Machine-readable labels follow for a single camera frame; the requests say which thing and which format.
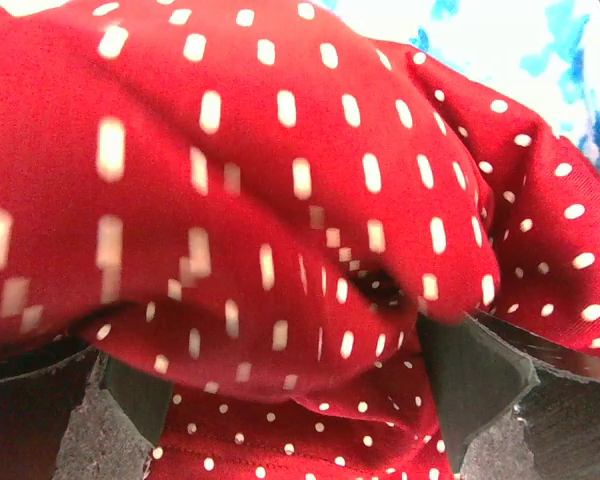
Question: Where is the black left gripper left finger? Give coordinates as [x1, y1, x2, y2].
[0, 339, 173, 479]

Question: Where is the red polka dot skirt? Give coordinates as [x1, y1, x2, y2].
[0, 1, 600, 479]

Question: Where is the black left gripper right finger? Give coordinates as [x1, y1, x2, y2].
[417, 312, 600, 479]

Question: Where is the blue floral skirt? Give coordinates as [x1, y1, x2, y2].
[320, 0, 600, 172]

